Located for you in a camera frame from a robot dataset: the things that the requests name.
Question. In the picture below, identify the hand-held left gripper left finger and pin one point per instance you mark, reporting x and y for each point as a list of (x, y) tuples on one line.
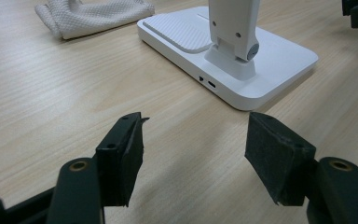
[(119, 161)]

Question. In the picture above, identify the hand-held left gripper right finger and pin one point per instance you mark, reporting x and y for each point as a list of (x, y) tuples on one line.
[(276, 158)]

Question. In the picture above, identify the white desk lamp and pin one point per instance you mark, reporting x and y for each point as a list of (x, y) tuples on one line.
[(270, 71)]

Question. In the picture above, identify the white knitted cloth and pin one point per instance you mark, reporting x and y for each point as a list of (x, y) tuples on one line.
[(90, 18)]

